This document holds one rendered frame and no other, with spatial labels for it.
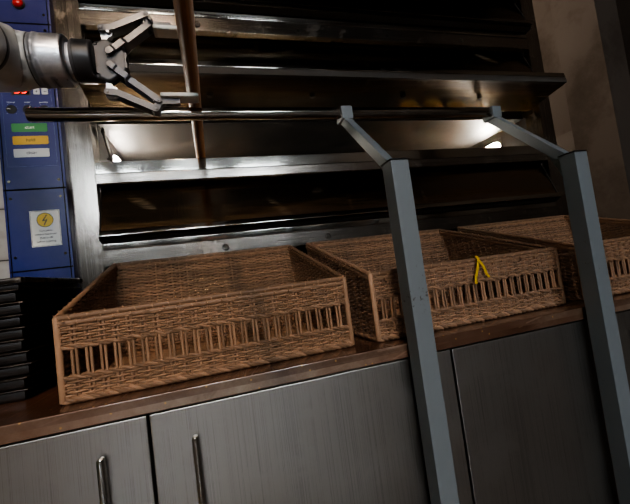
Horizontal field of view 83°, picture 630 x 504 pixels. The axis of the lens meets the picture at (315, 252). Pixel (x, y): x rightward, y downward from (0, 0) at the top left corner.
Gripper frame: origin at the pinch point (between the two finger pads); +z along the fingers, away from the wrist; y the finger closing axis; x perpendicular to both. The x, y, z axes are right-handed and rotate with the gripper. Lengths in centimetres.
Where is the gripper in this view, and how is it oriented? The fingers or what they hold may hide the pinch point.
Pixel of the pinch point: (188, 65)
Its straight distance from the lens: 84.5
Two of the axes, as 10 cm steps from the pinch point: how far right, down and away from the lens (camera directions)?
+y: 1.3, 9.9, -0.6
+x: 2.7, -0.9, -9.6
